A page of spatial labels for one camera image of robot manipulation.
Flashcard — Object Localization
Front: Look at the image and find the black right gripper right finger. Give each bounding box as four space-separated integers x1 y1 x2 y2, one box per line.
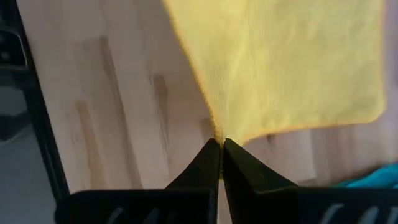
222 138 398 224

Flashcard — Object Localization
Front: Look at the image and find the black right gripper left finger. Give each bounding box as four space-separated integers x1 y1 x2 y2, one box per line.
55 138 222 224

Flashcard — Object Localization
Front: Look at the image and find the teal microfiber towel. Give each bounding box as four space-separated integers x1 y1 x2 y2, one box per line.
337 163 398 189

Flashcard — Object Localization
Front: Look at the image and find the yellow microfiber towel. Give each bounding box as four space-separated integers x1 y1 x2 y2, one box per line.
161 0 387 147

